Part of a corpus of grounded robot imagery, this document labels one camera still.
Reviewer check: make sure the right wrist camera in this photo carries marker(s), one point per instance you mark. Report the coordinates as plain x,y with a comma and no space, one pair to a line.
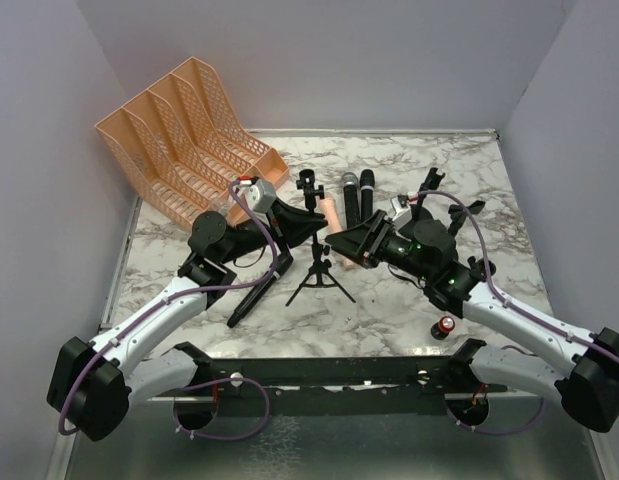
401,212

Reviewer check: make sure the black microphone silver grille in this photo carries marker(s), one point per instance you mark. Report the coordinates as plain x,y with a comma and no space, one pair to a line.
350,187

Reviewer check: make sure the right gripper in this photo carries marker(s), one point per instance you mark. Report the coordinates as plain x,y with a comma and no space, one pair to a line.
374,236

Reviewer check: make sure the black tripod microphone stand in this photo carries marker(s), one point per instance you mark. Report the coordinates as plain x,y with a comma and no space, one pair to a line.
318,276

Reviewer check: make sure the peach plastic file organizer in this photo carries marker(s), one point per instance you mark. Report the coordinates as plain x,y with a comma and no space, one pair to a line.
180,143

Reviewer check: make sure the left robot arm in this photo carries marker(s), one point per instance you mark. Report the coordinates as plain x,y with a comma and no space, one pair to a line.
95,382

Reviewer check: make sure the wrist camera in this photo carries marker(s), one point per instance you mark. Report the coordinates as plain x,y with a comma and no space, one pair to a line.
261,196
401,212

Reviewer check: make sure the peach pink microphone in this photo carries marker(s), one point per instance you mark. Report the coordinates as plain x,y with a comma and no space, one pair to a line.
328,209

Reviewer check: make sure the red black small bottle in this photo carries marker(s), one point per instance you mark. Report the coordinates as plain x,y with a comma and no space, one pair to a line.
441,329

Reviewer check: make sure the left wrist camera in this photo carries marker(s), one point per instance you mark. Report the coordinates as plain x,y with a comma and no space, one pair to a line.
261,196

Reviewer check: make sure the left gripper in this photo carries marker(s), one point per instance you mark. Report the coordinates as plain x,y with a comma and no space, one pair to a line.
275,229

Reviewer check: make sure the black microphone white band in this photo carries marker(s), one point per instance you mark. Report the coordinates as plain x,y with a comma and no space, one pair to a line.
249,302

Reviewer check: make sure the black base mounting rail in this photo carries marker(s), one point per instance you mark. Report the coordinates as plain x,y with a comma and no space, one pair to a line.
333,386

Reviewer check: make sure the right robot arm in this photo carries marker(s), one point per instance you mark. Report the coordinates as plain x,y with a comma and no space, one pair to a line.
570,365

